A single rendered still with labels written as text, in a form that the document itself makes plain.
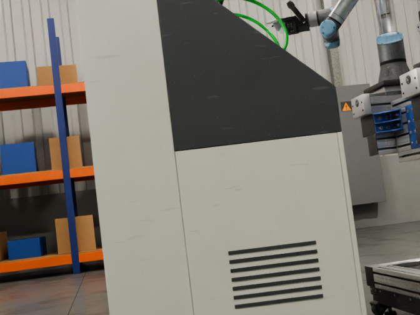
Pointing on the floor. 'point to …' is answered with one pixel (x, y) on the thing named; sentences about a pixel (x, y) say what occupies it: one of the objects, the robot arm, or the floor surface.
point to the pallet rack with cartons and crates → (53, 177)
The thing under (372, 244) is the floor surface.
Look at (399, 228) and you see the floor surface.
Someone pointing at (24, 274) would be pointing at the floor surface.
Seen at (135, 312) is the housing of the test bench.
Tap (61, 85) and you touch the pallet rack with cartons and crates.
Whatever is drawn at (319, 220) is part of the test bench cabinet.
